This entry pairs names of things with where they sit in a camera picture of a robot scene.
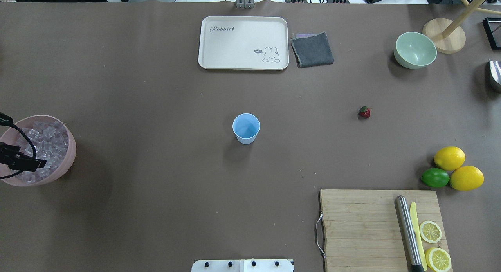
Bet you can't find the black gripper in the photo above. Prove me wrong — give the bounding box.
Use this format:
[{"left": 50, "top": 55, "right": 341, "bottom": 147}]
[{"left": 0, "top": 144, "right": 47, "bottom": 172}]

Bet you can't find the pink bowl of ice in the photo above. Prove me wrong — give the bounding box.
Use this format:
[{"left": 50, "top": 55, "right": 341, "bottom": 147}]
[{"left": 1, "top": 114, "right": 76, "bottom": 187}]

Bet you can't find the light blue plastic cup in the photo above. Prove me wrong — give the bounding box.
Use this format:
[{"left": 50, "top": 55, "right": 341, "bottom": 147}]
[{"left": 232, "top": 113, "right": 261, "bottom": 145}]

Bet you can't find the wooden cup tree stand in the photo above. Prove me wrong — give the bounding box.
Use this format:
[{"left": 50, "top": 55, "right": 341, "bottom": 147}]
[{"left": 422, "top": 0, "right": 500, "bottom": 54}]

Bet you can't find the cream rabbit serving tray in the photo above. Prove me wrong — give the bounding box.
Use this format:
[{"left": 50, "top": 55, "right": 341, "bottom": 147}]
[{"left": 198, "top": 16, "right": 289, "bottom": 70}]

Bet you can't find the grey folded cloth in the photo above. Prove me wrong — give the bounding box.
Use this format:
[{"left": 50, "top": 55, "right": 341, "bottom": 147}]
[{"left": 290, "top": 32, "right": 334, "bottom": 68}]

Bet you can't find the red strawberry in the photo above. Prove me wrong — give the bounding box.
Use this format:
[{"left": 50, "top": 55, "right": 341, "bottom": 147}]
[{"left": 358, "top": 106, "right": 371, "bottom": 118}]

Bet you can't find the bamboo cutting board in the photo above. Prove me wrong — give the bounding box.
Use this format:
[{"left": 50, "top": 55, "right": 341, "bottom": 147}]
[{"left": 319, "top": 189, "right": 445, "bottom": 272}]

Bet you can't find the yellow plastic knife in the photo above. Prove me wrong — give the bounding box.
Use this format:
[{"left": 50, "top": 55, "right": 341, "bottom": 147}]
[{"left": 409, "top": 202, "right": 428, "bottom": 272}]

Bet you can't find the mint green bowl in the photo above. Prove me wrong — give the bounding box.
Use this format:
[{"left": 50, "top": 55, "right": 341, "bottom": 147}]
[{"left": 393, "top": 32, "right": 437, "bottom": 69}]

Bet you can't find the green lime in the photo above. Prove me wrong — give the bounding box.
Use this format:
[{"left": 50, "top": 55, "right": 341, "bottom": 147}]
[{"left": 420, "top": 168, "right": 450, "bottom": 188}]

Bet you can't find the lemon half slice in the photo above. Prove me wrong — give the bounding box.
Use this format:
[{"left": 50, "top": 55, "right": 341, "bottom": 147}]
[
  {"left": 425, "top": 247, "right": 452, "bottom": 272},
  {"left": 418, "top": 220, "right": 442, "bottom": 244}
]

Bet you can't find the yellow lemon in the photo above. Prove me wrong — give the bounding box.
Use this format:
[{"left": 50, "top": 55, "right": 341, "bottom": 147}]
[
  {"left": 450, "top": 166, "right": 485, "bottom": 191},
  {"left": 433, "top": 146, "right": 466, "bottom": 171}
]

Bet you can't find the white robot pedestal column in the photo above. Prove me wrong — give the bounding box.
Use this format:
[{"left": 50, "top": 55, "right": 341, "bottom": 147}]
[{"left": 191, "top": 259, "right": 295, "bottom": 272}]

